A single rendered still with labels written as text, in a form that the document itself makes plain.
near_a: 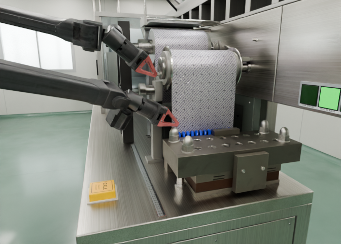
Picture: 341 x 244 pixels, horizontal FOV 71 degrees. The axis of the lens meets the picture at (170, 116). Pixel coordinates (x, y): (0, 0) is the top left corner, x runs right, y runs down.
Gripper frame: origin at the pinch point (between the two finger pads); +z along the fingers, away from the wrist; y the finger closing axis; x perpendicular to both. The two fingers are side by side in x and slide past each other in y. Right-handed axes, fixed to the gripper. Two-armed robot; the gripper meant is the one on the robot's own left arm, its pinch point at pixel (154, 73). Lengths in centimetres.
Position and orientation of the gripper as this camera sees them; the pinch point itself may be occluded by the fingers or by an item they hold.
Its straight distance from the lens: 83.2
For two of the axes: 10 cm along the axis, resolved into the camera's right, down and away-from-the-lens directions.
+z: 7.0, 5.5, 4.6
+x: 6.4, -7.6, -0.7
